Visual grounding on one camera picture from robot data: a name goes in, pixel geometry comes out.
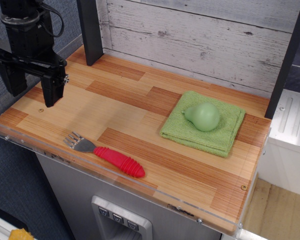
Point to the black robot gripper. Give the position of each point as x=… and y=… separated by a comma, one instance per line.
x=29, y=50

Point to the green toy pear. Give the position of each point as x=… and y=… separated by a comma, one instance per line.
x=204, y=116

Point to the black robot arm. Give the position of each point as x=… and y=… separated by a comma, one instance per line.
x=17, y=7

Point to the clear acrylic counter guard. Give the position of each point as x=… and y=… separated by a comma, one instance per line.
x=196, y=184

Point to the silver toy fridge cabinet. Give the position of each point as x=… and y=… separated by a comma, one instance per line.
x=74, y=188

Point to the yellow object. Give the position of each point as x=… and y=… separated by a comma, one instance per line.
x=20, y=234

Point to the fridge dispenser panel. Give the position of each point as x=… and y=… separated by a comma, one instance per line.
x=117, y=223

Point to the green folded cloth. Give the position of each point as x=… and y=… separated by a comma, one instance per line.
x=218, y=141

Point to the white toy sink unit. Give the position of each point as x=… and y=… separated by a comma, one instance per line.
x=279, y=163

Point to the black left post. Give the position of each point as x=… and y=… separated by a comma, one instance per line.
x=90, y=30

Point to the black post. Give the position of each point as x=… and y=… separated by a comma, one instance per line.
x=90, y=30
x=284, y=71

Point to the red handled fork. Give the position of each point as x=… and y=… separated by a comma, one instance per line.
x=123, y=162

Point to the black right post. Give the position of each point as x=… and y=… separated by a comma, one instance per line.
x=284, y=71

